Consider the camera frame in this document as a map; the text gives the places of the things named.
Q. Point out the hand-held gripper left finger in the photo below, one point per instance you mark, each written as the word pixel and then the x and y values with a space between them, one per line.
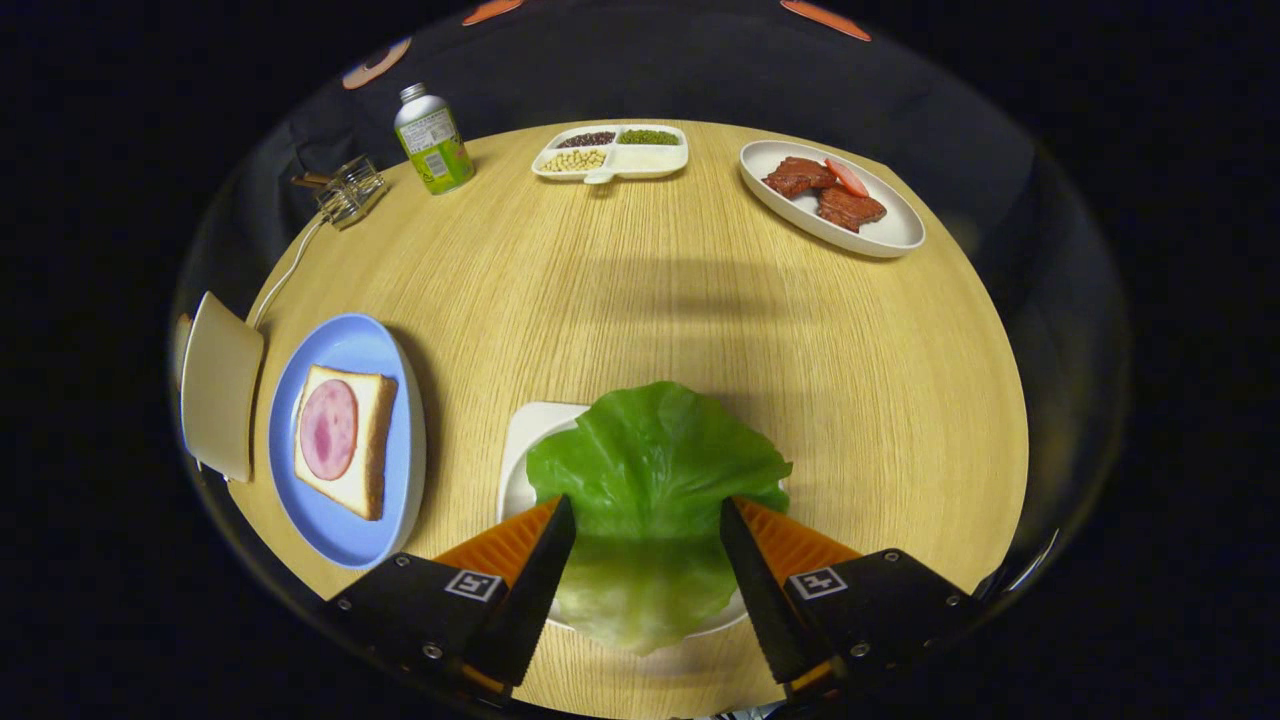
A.
pixel 530 590

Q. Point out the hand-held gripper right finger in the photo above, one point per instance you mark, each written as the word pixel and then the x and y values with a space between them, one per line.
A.
pixel 765 600

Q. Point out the green lettuce leaf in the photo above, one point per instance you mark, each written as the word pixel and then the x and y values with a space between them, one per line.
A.
pixel 650 460

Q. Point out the small white square plate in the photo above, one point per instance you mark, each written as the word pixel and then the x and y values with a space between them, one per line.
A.
pixel 530 425

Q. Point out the white bread slice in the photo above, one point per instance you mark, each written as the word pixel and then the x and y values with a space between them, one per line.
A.
pixel 372 440

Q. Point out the pink ham slice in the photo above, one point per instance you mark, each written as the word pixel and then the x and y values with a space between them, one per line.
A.
pixel 328 430

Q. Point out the blue round plate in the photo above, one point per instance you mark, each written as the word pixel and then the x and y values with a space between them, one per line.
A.
pixel 340 340

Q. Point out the cream white toaster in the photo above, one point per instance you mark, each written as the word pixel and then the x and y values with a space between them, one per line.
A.
pixel 220 390

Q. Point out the white oval plate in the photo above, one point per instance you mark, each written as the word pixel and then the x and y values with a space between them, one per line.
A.
pixel 880 230

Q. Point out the brown meat piece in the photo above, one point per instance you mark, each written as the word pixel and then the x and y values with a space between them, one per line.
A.
pixel 798 176
pixel 850 208

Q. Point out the red tomato slice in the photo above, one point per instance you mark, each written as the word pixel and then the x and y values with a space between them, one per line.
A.
pixel 846 176

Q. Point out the pile of yellow soybeans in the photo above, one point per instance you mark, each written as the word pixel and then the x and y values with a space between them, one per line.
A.
pixel 573 160

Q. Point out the white divided dish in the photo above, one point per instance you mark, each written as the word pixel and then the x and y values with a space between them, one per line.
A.
pixel 650 160

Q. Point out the pile of dark red beans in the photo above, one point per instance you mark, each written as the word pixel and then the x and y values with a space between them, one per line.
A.
pixel 586 139

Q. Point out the silver bottle green label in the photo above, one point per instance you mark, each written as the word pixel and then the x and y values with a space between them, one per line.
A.
pixel 432 140

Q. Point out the pile of green mung beans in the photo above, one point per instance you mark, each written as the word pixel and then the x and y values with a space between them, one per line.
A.
pixel 648 137

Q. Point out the black backdrop cloth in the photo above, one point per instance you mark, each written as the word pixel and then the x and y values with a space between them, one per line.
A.
pixel 700 60

